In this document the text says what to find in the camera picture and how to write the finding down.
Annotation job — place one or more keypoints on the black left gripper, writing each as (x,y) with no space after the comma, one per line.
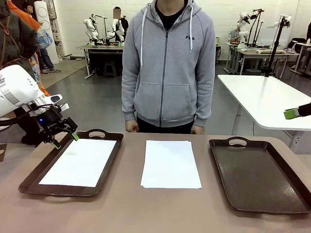
(51,121)

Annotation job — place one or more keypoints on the white A4 paper sheet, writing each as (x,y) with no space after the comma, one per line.
(77,162)

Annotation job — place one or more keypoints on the white A4 paper stack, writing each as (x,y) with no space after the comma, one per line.
(171,165)

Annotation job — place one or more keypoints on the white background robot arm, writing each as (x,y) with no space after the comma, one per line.
(115,29)
(90,29)

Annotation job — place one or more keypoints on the person's right forearm grey sleeve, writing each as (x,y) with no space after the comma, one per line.
(128,102)

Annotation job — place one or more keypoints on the person's left forearm grey sleeve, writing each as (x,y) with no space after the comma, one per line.
(204,104)

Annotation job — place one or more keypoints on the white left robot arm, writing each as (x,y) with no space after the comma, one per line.
(14,89)

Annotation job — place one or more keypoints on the person's right hand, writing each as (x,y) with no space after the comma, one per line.
(132,126)

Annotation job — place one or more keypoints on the person's left hand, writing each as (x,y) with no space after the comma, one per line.
(198,130)

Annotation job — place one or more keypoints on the white table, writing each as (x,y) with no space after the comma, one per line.
(267,102)

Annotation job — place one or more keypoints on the white round stand base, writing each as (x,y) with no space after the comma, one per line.
(3,126)

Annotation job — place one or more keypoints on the small brown board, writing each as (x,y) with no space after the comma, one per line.
(3,151)

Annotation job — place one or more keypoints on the brown plastic tray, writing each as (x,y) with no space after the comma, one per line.
(257,174)
(31,187)

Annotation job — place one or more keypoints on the white background desk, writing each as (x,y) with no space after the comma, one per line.
(305,44)

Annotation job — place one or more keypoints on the background grey desk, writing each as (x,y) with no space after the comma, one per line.
(257,53)

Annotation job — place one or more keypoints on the black office chair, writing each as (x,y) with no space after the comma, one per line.
(297,41)

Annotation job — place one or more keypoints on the black stool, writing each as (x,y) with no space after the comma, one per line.
(110,69)

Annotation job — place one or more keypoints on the black articulated lamp stand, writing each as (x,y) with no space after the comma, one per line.
(255,29)

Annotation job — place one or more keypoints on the bystander in blue patterned jacket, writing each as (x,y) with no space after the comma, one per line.
(45,40)

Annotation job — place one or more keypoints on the background workbench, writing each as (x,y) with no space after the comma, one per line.
(102,47)

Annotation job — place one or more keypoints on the seated person in plaid shirt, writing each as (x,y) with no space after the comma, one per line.
(233,36)

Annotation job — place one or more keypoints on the bystander in dark green jacket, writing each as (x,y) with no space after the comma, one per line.
(17,41)

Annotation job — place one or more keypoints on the white background robot with black head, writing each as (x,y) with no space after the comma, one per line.
(243,24)

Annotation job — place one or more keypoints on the person in grey hoodie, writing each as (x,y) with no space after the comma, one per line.
(167,72)

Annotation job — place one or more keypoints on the background person in black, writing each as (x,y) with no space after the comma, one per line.
(124,24)

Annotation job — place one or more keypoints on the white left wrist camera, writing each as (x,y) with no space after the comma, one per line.
(65,107)

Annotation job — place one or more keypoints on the black camera tripod pole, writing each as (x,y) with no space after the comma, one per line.
(275,48)

